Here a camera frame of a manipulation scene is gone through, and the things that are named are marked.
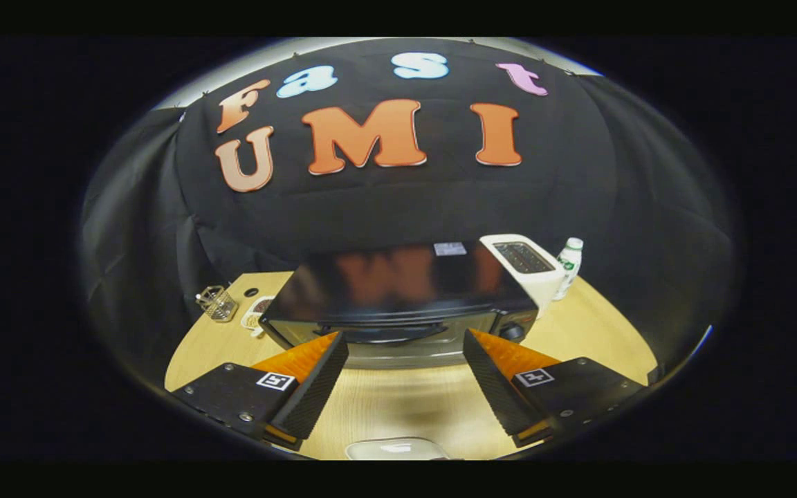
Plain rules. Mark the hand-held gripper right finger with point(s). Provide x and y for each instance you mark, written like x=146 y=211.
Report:
x=492 y=384

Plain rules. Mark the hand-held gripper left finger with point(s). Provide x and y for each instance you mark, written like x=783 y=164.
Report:
x=315 y=384

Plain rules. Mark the black toaster oven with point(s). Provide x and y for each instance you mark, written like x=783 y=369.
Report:
x=398 y=283

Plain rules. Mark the white pop-up toaster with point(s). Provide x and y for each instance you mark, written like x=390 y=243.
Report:
x=544 y=285

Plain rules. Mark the white divided snack dish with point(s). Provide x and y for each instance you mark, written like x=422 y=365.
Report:
x=254 y=319

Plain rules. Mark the white oval plate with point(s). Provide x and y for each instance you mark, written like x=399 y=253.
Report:
x=395 y=449

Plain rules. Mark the white bottle green label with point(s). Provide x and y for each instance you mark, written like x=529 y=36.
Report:
x=568 y=267

